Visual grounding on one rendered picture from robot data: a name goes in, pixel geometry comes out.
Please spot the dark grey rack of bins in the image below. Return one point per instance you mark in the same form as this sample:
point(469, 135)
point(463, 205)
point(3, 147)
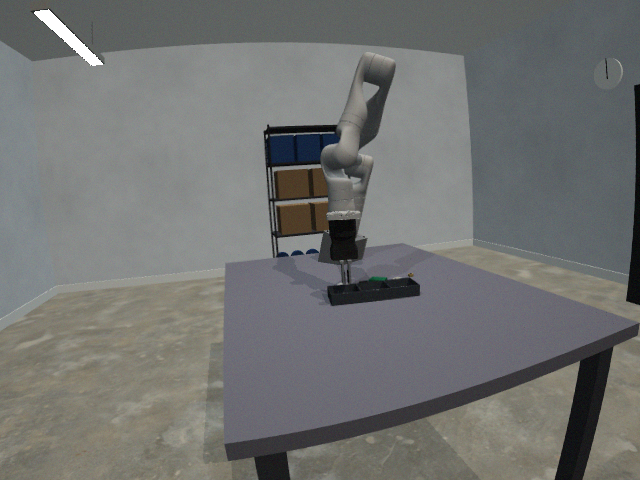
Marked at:
point(344, 294)

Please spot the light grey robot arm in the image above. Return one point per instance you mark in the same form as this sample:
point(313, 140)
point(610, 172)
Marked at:
point(378, 70)

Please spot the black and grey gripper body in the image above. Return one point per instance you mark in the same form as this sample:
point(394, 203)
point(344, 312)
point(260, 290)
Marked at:
point(342, 229)

